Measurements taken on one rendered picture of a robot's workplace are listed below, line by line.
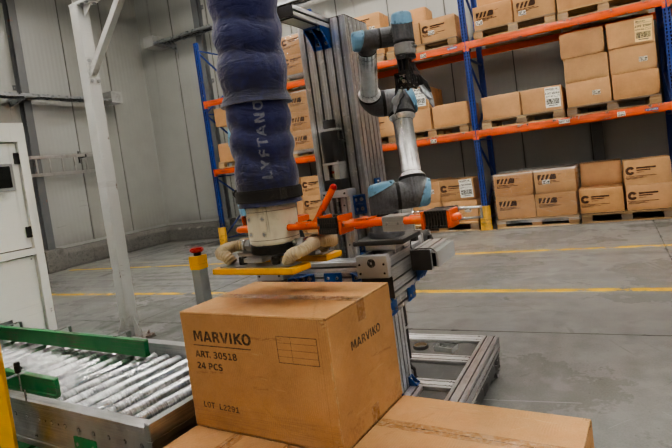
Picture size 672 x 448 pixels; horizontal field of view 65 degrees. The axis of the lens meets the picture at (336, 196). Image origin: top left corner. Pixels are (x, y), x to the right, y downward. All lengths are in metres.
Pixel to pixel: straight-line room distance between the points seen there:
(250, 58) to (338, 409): 1.08
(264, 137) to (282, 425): 0.89
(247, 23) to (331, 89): 0.82
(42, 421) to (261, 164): 1.41
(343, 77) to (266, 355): 1.31
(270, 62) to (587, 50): 7.30
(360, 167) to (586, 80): 6.56
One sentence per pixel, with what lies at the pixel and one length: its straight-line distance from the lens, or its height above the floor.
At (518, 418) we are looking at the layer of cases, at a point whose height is 0.54.
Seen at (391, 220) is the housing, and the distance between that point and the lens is 1.54.
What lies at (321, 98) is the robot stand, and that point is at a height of 1.68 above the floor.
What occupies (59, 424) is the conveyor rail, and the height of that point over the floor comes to 0.53.
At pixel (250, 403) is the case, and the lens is 1.82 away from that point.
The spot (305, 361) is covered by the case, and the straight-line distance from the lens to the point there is 1.62.
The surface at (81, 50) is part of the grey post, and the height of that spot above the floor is 2.69.
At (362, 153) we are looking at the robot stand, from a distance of 2.42.
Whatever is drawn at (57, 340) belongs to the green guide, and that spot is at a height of 0.59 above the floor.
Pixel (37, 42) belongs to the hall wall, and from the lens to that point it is 12.90.
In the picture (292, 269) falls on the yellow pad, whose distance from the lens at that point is 1.62.
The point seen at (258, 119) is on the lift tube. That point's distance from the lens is 1.71.
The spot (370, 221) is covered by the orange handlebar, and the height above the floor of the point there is 1.19.
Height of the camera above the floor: 1.37
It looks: 3 degrees down
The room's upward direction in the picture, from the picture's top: 8 degrees counter-clockwise
